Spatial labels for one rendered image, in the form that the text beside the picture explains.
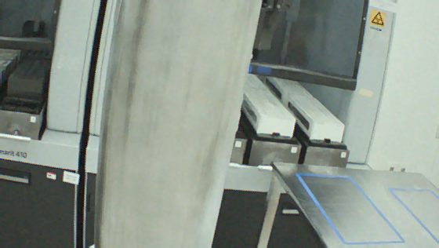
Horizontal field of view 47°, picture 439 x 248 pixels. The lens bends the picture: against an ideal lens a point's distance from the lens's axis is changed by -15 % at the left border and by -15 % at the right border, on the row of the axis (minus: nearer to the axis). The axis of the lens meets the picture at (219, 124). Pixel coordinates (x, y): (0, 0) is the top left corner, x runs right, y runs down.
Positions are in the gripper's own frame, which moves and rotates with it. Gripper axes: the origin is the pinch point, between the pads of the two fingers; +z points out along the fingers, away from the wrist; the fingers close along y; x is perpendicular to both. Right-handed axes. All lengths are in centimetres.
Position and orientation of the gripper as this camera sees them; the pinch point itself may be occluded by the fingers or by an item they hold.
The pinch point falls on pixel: (264, 28)
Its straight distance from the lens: 95.8
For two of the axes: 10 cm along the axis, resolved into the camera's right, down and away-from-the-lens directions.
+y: 7.0, 3.2, -6.4
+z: -1.7, 9.4, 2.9
